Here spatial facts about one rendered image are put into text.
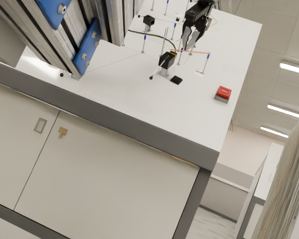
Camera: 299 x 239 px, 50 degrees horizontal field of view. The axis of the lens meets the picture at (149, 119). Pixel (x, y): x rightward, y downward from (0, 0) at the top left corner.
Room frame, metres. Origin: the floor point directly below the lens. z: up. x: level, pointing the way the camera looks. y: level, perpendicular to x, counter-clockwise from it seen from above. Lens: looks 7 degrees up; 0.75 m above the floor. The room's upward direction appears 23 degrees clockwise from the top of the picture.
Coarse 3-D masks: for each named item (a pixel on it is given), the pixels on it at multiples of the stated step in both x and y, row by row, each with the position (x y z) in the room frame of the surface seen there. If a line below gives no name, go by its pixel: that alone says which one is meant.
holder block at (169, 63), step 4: (168, 52) 1.24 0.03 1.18; (160, 56) 1.21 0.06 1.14; (164, 56) 1.22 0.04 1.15; (168, 56) 1.22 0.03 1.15; (172, 56) 1.22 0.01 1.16; (160, 60) 1.22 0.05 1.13; (168, 60) 1.21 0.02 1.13; (172, 60) 1.23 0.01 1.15; (164, 64) 1.22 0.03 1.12; (168, 64) 1.22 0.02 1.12; (164, 68) 1.24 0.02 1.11
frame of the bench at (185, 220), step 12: (204, 180) 1.10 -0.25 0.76; (192, 192) 1.10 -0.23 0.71; (0, 204) 1.22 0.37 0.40; (192, 204) 1.10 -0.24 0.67; (0, 216) 1.20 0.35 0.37; (12, 216) 1.20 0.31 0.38; (24, 216) 1.20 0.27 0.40; (192, 216) 1.10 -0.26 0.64; (24, 228) 1.19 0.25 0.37; (36, 228) 1.18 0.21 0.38; (48, 228) 1.18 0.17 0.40; (180, 228) 1.10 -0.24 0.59
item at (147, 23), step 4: (140, 16) 1.46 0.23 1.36; (144, 16) 1.43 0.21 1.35; (148, 16) 1.44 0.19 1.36; (144, 20) 1.44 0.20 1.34; (148, 20) 1.42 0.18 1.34; (152, 20) 1.43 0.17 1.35; (148, 24) 1.44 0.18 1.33; (152, 24) 1.44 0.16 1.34; (148, 28) 1.46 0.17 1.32; (144, 32) 1.47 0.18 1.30; (148, 32) 1.48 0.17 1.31
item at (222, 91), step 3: (219, 87) 1.23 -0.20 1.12; (222, 87) 1.23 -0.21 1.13; (219, 90) 1.22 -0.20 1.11; (222, 90) 1.22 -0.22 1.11; (225, 90) 1.22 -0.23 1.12; (228, 90) 1.22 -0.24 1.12; (231, 90) 1.23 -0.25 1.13; (216, 93) 1.21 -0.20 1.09; (219, 93) 1.21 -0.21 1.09; (222, 93) 1.21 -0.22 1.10; (225, 93) 1.21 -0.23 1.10; (228, 93) 1.21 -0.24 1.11; (222, 96) 1.21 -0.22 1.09; (225, 96) 1.20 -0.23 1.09; (228, 96) 1.20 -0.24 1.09
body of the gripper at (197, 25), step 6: (204, 0) 1.17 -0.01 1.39; (210, 0) 1.14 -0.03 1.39; (210, 6) 1.20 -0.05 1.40; (210, 12) 1.23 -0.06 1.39; (198, 18) 1.18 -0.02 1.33; (204, 18) 1.17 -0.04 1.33; (210, 18) 1.21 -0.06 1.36; (192, 24) 1.20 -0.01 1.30; (198, 24) 1.19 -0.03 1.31; (204, 24) 1.18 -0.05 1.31
